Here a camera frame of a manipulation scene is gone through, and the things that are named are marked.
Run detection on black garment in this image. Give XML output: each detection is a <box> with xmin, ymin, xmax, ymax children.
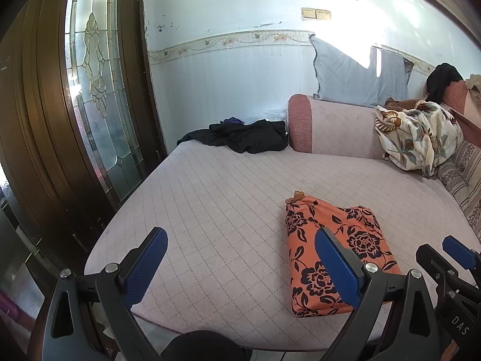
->
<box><xmin>426</xmin><ymin>63</ymin><xmax>464</xmax><ymax>104</ymax></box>

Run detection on grey-blue pillow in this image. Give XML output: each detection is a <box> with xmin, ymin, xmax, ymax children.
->
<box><xmin>309</xmin><ymin>34</ymin><xmax>414</xmax><ymax>108</ymax></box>

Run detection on striped sofa back cushion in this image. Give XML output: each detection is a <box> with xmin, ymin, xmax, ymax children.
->
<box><xmin>438</xmin><ymin>141</ymin><xmax>481</xmax><ymax>241</ymax></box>

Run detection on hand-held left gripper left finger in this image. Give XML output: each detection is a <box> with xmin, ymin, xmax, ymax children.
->
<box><xmin>39</xmin><ymin>227</ymin><xmax>168</xmax><ymax>361</ymax></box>

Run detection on pink object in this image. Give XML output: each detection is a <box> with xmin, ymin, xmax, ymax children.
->
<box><xmin>0</xmin><ymin>292</ymin><xmax>19</xmax><ymax>320</ymax></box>

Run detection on clear plastic bag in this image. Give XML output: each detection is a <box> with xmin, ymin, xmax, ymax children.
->
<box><xmin>244</xmin><ymin>107</ymin><xmax>290</xmax><ymax>125</ymax></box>

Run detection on wooden stained glass door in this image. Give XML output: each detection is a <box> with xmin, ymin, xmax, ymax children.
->
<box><xmin>0</xmin><ymin>0</ymin><xmax>168</xmax><ymax>271</ymax></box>

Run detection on person's dark clothed knee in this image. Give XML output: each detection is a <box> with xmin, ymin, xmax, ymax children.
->
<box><xmin>161</xmin><ymin>330</ymin><xmax>253</xmax><ymax>361</ymax></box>

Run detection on pink sofa backrest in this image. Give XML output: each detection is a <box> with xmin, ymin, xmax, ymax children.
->
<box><xmin>441</xmin><ymin>81</ymin><xmax>481</xmax><ymax>147</ymax></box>

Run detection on orange floral shirt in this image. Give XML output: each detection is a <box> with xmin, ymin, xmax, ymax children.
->
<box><xmin>283</xmin><ymin>191</ymin><xmax>402</xmax><ymax>318</ymax></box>

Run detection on cream floral blanket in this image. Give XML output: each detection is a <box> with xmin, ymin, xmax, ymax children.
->
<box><xmin>374</xmin><ymin>100</ymin><xmax>464</xmax><ymax>179</ymax></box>

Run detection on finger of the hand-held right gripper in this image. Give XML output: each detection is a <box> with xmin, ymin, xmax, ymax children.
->
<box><xmin>415</xmin><ymin>244</ymin><xmax>481</xmax><ymax>291</ymax></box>
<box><xmin>443</xmin><ymin>235</ymin><xmax>481</xmax><ymax>271</ymax></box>

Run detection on beige fluffy towel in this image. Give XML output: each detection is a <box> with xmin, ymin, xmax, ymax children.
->
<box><xmin>464</xmin><ymin>75</ymin><xmax>481</xmax><ymax>102</ymax></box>

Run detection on black clothes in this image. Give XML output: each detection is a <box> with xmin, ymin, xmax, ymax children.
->
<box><xmin>176</xmin><ymin>118</ymin><xmax>289</xmax><ymax>155</ymax></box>

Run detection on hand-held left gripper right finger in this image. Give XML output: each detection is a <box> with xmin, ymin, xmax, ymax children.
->
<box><xmin>315</xmin><ymin>227</ymin><xmax>442</xmax><ymax>361</ymax></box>

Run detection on pink sofa armrest bolster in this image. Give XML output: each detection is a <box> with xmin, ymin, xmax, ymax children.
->
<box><xmin>287</xmin><ymin>94</ymin><xmax>391</xmax><ymax>160</ymax></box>

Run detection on brown fleece cloth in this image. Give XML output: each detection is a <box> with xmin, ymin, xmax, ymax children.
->
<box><xmin>385</xmin><ymin>97</ymin><xmax>421</xmax><ymax>110</ymax></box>

